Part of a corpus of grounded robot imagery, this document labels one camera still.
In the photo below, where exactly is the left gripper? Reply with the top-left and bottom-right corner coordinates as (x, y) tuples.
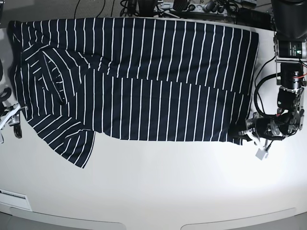
(229, 113), (286, 151)

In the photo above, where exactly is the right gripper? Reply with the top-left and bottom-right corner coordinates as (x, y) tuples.
(0, 103), (28, 138)

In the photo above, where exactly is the navy white-striped T-shirt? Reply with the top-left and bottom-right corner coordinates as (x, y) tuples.
(7, 17), (259, 168)

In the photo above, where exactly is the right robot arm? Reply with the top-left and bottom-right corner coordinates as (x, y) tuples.
(0, 87), (28, 138)

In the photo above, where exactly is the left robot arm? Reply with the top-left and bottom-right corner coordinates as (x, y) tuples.
(229, 0), (307, 152)

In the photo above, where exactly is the white label plate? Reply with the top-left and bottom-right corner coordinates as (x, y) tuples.
(0, 189), (32, 212)

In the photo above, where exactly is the white power strip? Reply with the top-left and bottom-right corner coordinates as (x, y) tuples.
(157, 1), (227, 16)

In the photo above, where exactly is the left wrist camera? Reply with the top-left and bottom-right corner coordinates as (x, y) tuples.
(255, 149), (268, 161)

